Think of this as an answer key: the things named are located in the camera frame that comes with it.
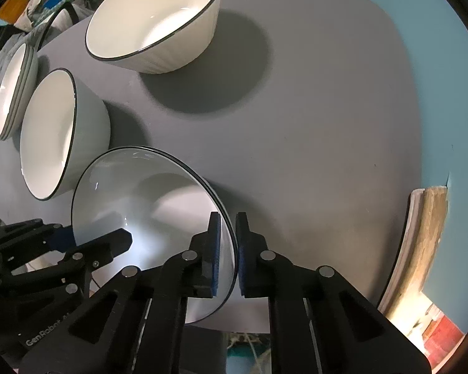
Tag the white bowl black rim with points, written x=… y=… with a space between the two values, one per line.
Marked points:
x=152 y=11
x=50 y=132
x=140 y=198

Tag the red box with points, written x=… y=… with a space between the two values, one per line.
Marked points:
x=444 y=335

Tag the wooden board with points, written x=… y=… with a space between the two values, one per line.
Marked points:
x=421 y=241

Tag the wooden wardrobe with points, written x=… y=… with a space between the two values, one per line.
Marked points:
x=15 y=7

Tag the teal container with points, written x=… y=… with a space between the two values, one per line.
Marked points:
x=241 y=354

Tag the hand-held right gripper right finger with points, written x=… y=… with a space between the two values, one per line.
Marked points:
x=240 y=257

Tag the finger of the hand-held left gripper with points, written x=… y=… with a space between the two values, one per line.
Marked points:
x=62 y=238
x=109 y=241

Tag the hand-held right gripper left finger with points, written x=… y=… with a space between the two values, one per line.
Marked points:
x=215 y=257

